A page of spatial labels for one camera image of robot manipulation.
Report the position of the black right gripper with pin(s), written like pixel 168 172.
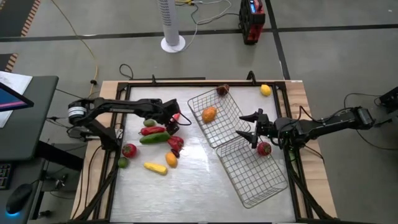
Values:
pixel 264 127

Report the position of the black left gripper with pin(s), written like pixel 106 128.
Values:
pixel 168 109

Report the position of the pale green oval fruit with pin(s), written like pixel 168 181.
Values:
pixel 149 122

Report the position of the red apple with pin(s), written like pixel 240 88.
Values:
pixel 264 149

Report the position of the green cucumber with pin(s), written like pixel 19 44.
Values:
pixel 154 137

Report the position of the red bell pepper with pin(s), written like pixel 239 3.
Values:
pixel 176 143

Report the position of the yellow lemon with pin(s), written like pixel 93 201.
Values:
pixel 265 90

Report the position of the small purple eggplant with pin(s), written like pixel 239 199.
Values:
pixel 175 153

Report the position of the dark maroon round fruit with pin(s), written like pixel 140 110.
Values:
pixel 222 89

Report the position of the orange yellow mango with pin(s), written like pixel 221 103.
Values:
pixel 171 159

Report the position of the red tomato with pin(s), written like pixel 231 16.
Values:
pixel 129 150

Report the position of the yellow corn cob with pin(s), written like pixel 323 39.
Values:
pixel 155 168

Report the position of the dark green lime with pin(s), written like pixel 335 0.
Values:
pixel 123 162

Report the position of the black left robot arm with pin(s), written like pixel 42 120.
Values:
pixel 102 107

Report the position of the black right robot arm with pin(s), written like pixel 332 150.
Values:
pixel 326 123

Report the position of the black table clamp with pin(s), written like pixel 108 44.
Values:
pixel 251 76
pixel 153 79

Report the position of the bumpy orange fruit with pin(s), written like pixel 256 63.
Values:
pixel 209 114

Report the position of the white tower fan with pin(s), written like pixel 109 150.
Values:
pixel 169 21

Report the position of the red black power station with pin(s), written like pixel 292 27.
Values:
pixel 252 21

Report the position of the black desk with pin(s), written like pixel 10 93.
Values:
pixel 31 130

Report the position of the black device box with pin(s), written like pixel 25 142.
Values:
pixel 390 99

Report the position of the white paper sheet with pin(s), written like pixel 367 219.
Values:
pixel 15 81

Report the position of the computer monitor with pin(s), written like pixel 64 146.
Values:
pixel 12 99

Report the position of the dark floor mat striped edge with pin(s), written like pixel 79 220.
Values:
pixel 6 60
pixel 15 15

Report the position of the black computer mouse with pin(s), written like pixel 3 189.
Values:
pixel 18 197

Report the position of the black keyboard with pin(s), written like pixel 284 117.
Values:
pixel 4 175

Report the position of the black table frame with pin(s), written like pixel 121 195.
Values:
pixel 202 83

